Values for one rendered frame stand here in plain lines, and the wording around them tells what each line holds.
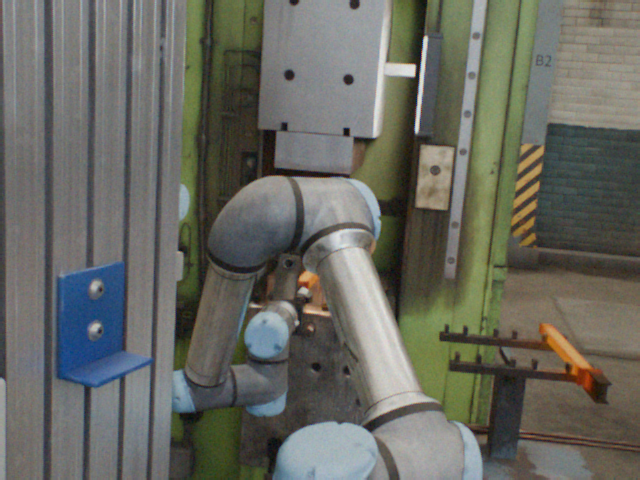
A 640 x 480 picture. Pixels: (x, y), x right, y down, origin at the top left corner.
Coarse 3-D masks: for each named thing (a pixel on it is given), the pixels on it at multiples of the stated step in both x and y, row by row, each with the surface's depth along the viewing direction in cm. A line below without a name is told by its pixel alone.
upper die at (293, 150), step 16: (288, 144) 185; (304, 144) 184; (320, 144) 184; (336, 144) 183; (352, 144) 183; (288, 160) 185; (304, 160) 185; (320, 160) 185; (336, 160) 184; (352, 160) 186
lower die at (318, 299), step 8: (272, 272) 197; (304, 272) 195; (272, 280) 192; (272, 288) 192; (312, 288) 191; (320, 288) 191; (312, 296) 191; (320, 296) 191; (312, 304) 192; (320, 304) 191
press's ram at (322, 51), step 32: (288, 0) 179; (320, 0) 178; (352, 0) 177; (384, 0) 176; (288, 32) 180; (320, 32) 179; (352, 32) 178; (384, 32) 184; (288, 64) 181; (320, 64) 180; (352, 64) 179; (384, 64) 197; (288, 96) 183; (320, 96) 182; (352, 96) 181; (384, 96) 213; (288, 128) 184; (320, 128) 183; (352, 128) 182
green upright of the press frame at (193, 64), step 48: (192, 0) 195; (240, 0) 193; (192, 48) 197; (240, 48) 196; (192, 96) 199; (240, 96) 198; (192, 144) 202; (240, 144) 201; (192, 192) 204; (192, 240) 207; (192, 288) 209; (192, 336) 212; (240, 336) 211; (192, 432) 217
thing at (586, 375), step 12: (540, 324) 184; (552, 336) 174; (564, 348) 165; (564, 360) 163; (576, 360) 158; (576, 372) 154; (588, 372) 148; (600, 372) 148; (588, 384) 149; (600, 384) 142; (600, 396) 142
